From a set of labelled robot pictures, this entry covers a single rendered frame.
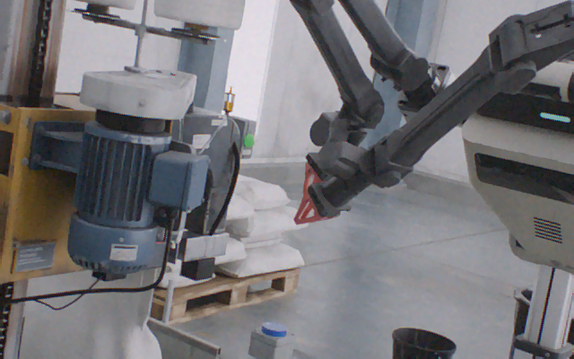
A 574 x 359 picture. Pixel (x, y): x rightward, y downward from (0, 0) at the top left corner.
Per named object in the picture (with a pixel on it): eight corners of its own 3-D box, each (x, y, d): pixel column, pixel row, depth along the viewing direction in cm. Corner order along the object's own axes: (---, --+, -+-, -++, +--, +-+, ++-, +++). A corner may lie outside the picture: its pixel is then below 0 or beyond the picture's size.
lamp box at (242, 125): (251, 159, 221) (257, 120, 220) (239, 159, 217) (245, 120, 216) (226, 152, 225) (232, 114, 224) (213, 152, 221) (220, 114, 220)
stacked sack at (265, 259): (307, 273, 574) (311, 248, 571) (239, 287, 519) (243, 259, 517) (251, 253, 597) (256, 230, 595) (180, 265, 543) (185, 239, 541)
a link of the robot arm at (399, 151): (546, 74, 151) (537, 19, 157) (517, 64, 149) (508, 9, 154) (396, 194, 184) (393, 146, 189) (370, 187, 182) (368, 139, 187)
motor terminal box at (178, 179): (202, 218, 173) (212, 155, 172) (186, 227, 163) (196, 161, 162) (158, 209, 174) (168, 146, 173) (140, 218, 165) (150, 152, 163)
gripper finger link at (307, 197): (281, 208, 195) (313, 183, 190) (300, 206, 201) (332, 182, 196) (296, 237, 193) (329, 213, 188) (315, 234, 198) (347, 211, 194)
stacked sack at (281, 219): (313, 233, 570) (317, 210, 568) (243, 243, 515) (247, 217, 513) (256, 215, 595) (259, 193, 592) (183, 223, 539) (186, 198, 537)
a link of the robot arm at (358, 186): (386, 180, 186) (379, 159, 190) (362, 168, 182) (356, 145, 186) (360, 199, 189) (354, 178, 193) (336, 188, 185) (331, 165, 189)
